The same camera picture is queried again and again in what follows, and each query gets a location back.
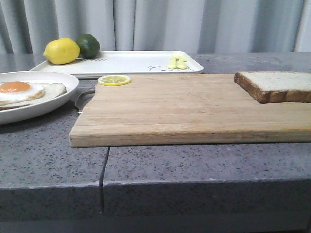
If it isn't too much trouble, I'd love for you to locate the bread slice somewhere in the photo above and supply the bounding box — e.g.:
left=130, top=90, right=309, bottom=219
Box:
left=0, top=83, right=67, bottom=111
left=234, top=71, right=311, bottom=103

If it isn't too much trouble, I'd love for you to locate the white round plate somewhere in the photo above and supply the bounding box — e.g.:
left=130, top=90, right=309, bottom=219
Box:
left=0, top=71, right=79, bottom=125

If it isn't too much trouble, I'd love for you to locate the white bear tray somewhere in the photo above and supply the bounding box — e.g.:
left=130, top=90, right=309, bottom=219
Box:
left=32, top=51, right=204, bottom=79

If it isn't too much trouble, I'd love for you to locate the wooden cutting board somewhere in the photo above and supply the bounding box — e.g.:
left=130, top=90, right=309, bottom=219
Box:
left=69, top=74, right=311, bottom=147

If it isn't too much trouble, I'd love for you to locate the lemon slice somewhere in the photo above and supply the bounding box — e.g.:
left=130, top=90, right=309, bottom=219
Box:
left=97, top=75, right=132, bottom=86

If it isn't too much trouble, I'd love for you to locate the yellow-green plastic knife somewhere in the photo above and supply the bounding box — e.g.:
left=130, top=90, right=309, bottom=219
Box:
left=176, top=55, right=187, bottom=70

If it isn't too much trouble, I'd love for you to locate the yellow-green plastic fork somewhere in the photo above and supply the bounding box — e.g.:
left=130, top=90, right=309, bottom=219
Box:
left=167, top=54, right=179, bottom=69

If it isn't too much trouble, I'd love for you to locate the green lime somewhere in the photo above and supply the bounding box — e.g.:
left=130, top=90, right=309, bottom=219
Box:
left=76, top=34, right=100, bottom=59

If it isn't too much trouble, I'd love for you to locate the yellow lemon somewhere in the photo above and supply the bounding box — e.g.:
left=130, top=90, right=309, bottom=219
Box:
left=43, top=38, right=80, bottom=65

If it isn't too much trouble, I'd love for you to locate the fried egg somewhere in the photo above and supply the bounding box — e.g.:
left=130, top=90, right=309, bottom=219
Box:
left=0, top=81, right=44, bottom=105

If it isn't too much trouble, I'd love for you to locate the grey curtain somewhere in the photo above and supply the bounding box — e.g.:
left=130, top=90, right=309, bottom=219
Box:
left=0, top=0, right=311, bottom=54

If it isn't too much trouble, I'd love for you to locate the metal cutting board handle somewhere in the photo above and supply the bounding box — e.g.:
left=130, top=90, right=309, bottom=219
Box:
left=74, top=85, right=96, bottom=115

